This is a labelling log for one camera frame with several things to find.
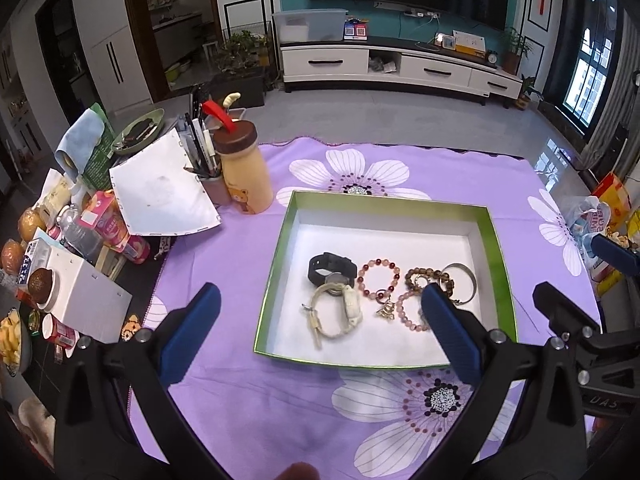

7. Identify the black watch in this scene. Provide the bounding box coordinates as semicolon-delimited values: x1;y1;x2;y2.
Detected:
307;252;357;289

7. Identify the printed plastic bag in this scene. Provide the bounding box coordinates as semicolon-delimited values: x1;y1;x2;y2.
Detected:
557;195;614;281

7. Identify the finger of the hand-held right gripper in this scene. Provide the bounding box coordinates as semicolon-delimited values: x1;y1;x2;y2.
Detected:
591;234;640;282
531;282;602;347

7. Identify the grey curtain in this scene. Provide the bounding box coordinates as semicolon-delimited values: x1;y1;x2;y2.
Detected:
582;10;640;172

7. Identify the orange bun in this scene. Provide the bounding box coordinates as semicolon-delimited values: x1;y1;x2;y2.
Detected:
0;240;26;276
19;208;46;244

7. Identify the bunch of pens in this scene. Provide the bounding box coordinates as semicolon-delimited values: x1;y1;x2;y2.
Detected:
182;110;224;179

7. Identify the white television cabinet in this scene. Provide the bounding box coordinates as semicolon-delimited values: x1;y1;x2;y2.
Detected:
279;35;524;109

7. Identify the small pink carton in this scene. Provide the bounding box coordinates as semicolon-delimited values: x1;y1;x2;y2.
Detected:
122;234;151;265

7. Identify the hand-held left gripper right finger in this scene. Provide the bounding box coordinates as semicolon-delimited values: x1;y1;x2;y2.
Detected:
420;282;589;480

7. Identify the purple flowered tablecloth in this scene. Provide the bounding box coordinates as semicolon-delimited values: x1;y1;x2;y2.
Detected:
127;137;604;480

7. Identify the brown bead bracelet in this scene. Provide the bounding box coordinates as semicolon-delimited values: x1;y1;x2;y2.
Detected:
404;266;457;301

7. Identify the plate of yellow fruit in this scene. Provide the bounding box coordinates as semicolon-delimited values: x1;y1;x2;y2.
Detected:
0;307;34;379

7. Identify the blue cloth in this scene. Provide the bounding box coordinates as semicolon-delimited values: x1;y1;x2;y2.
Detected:
54;107;109;176

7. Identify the small potted plant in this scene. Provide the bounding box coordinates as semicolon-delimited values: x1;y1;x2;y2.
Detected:
515;75;544;111

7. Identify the bear print bottle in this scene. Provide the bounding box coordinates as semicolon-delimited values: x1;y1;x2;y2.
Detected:
212;120;275;215

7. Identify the red pink bead bracelet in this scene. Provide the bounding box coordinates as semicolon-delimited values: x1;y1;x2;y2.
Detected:
361;258;401;301

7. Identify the person's left hand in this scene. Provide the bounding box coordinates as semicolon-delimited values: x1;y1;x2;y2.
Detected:
276;461;322;480

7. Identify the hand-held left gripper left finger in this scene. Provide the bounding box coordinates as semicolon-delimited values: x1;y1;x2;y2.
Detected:
52;282;226;480

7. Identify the tall potted plant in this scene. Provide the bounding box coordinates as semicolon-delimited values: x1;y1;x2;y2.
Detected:
500;27;534;75

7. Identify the clear water bottle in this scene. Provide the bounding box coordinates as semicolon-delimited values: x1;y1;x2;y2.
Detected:
57;205;104;264

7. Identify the pink pen cup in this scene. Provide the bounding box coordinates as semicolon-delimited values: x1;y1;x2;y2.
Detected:
200;172;232;207

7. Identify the yellow red packet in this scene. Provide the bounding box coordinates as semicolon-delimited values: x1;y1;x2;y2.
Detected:
592;172;631;221

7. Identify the cream watch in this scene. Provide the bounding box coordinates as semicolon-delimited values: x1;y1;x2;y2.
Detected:
301;282;362;351

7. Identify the blue white carton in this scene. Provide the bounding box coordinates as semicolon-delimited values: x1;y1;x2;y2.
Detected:
17;239;51;291

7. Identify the red strap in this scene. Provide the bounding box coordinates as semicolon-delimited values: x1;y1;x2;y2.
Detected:
201;100;236;134

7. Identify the white paper sheet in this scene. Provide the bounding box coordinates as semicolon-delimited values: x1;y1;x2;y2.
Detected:
109;127;223;237

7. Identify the clear storage box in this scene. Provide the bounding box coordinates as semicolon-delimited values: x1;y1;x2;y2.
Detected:
271;8;350;44

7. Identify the window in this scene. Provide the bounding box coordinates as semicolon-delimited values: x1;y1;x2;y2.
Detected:
562;0;621;129

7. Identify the green packet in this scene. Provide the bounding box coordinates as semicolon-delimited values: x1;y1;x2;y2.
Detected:
80;105;119;191

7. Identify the silver bangle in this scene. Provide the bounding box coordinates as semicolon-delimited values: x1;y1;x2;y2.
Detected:
440;262;479;306

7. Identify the yellow white box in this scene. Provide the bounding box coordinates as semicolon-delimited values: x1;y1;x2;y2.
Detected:
454;30;487;56

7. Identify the green cardboard box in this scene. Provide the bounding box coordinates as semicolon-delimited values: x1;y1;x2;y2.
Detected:
252;190;518;371

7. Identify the caged plant stand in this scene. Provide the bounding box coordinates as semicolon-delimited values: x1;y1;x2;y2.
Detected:
202;22;274;109

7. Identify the green plate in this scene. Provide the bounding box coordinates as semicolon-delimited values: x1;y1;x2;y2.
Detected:
111;108;166;155

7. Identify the pale pink bead bracelet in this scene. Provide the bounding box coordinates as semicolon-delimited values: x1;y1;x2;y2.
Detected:
396;287;434;332

